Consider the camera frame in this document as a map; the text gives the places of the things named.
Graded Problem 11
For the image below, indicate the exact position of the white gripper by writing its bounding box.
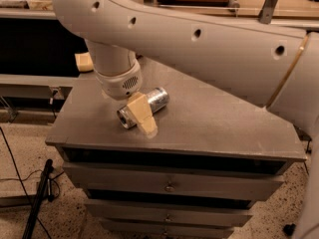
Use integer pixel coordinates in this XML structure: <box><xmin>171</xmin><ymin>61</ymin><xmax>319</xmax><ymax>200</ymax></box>
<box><xmin>96</xmin><ymin>61</ymin><xmax>158</xmax><ymax>138</ymax></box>

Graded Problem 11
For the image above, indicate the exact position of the silver blue redbull can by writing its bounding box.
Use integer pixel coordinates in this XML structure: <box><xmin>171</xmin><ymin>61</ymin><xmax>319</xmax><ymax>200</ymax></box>
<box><xmin>117</xmin><ymin>87</ymin><xmax>169</xmax><ymax>129</ymax></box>

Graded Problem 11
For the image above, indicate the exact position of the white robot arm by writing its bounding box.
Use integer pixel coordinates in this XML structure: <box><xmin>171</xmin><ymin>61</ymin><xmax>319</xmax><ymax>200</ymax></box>
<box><xmin>53</xmin><ymin>0</ymin><xmax>319</xmax><ymax>141</ymax></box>

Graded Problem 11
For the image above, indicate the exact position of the cream foam block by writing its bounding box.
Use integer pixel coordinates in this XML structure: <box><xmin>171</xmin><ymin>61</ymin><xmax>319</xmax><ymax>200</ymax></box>
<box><xmin>75</xmin><ymin>52</ymin><xmax>94</xmax><ymax>73</ymax></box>

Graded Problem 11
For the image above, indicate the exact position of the top grey drawer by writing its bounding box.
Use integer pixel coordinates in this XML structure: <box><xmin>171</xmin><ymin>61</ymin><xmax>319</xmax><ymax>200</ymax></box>
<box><xmin>63</xmin><ymin>162</ymin><xmax>283</xmax><ymax>201</ymax></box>

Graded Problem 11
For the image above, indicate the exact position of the grey drawer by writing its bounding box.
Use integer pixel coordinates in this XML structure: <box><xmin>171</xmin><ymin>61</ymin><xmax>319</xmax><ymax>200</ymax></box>
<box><xmin>100</xmin><ymin>219</ymin><xmax>234</xmax><ymax>239</ymax></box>
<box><xmin>85</xmin><ymin>199</ymin><xmax>252</xmax><ymax>227</ymax></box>
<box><xmin>63</xmin><ymin>162</ymin><xmax>283</xmax><ymax>201</ymax></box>

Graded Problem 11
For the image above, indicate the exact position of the grey drawer cabinet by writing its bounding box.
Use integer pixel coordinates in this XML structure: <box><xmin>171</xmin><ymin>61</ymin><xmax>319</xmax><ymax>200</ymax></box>
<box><xmin>47</xmin><ymin>60</ymin><xmax>305</xmax><ymax>239</ymax></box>

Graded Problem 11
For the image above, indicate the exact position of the middle grey drawer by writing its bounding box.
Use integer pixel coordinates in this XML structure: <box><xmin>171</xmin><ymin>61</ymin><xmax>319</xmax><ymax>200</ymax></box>
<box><xmin>85</xmin><ymin>199</ymin><xmax>252</xmax><ymax>227</ymax></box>

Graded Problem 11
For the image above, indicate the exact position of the grey low bench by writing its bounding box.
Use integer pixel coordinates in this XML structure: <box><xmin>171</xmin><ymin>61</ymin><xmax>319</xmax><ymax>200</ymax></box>
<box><xmin>0</xmin><ymin>75</ymin><xmax>77</xmax><ymax>100</ymax></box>

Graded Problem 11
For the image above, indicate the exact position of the bottom grey drawer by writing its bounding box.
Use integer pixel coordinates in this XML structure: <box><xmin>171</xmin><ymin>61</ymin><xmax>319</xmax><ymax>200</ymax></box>
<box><xmin>100</xmin><ymin>219</ymin><xmax>234</xmax><ymax>239</ymax></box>

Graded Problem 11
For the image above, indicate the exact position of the black tripod leg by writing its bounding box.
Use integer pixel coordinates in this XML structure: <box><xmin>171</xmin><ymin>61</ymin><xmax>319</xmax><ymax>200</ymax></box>
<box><xmin>22</xmin><ymin>159</ymin><xmax>53</xmax><ymax>239</ymax></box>

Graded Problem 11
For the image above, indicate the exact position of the black stand foot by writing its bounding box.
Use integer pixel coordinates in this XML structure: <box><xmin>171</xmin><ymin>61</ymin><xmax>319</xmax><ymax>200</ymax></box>
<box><xmin>283</xmin><ymin>223</ymin><xmax>296</xmax><ymax>236</ymax></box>

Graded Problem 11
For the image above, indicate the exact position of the black floor cable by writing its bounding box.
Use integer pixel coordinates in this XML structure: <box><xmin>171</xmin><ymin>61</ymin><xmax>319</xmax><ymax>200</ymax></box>
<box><xmin>0</xmin><ymin>126</ymin><xmax>53</xmax><ymax>239</ymax></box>

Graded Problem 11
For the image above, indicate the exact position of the grey metal shelf rail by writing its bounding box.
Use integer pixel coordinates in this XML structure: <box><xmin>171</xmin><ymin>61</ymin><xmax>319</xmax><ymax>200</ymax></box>
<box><xmin>0</xmin><ymin>0</ymin><xmax>319</xmax><ymax>30</ymax></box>

